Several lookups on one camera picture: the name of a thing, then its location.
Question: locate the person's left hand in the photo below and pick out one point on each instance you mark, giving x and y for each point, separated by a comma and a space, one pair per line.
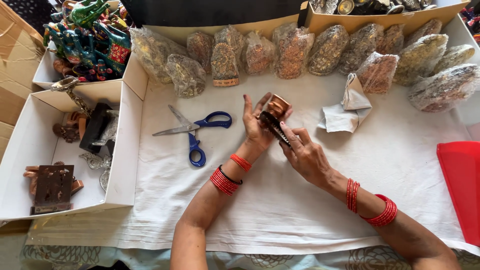
257, 129

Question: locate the person's right hand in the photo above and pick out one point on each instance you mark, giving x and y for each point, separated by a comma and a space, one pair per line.
307, 157

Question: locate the copper metal figurine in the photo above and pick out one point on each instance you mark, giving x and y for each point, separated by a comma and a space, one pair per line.
277, 105

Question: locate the large white table cloth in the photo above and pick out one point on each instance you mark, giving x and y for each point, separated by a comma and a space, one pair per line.
300, 210

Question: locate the black bangle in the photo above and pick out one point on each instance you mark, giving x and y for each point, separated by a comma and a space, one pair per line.
232, 180

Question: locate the thick red bangle stack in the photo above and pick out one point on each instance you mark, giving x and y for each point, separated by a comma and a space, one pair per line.
384, 215
223, 183

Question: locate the crumpled white cloth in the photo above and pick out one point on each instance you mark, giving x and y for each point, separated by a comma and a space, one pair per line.
350, 108

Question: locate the row of plastic wrapped figurines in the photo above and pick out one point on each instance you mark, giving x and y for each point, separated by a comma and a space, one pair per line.
322, 52

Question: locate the black bag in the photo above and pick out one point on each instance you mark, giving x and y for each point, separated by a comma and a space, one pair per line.
210, 11

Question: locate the white box of painted elephants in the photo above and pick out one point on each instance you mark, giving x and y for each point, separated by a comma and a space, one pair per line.
131, 78

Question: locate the cardboard box of metal ware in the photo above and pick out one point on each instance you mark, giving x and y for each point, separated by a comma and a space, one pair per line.
375, 20

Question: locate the red plastic tray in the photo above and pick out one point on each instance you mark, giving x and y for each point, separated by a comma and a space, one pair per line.
461, 180

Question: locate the silver metal figurine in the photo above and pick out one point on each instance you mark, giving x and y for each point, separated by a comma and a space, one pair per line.
98, 165

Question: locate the black metal block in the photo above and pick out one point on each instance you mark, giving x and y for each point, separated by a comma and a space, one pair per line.
93, 125

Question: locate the heap of painted elephant figurines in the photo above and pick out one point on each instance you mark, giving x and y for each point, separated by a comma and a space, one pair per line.
93, 41

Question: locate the small copper figurine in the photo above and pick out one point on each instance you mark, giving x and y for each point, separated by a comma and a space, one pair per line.
71, 129

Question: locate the patterned table cover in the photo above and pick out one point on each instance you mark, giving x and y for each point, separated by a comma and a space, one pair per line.
123, 260

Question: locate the brown metal backed figurine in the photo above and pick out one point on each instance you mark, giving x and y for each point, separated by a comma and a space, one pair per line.
52, 189

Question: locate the white box of metal figurines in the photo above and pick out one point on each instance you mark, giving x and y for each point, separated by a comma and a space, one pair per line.
33, 150

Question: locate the brown cardboard sheet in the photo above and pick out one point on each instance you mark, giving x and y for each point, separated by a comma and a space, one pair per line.
17, 75

